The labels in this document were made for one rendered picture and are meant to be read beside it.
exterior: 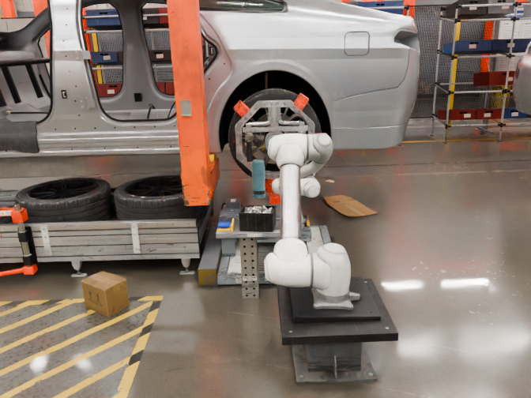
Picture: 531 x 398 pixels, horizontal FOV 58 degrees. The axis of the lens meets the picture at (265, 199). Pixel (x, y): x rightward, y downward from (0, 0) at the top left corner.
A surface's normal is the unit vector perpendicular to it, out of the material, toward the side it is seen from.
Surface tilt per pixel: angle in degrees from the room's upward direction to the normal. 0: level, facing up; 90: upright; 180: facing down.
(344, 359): 90
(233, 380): 0
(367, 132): 90
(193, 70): 90
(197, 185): 90
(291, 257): 51
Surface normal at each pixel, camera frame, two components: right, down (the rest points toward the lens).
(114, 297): 0.83, 0.15
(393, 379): -0.03, -0.95
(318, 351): 0.02, 0.31
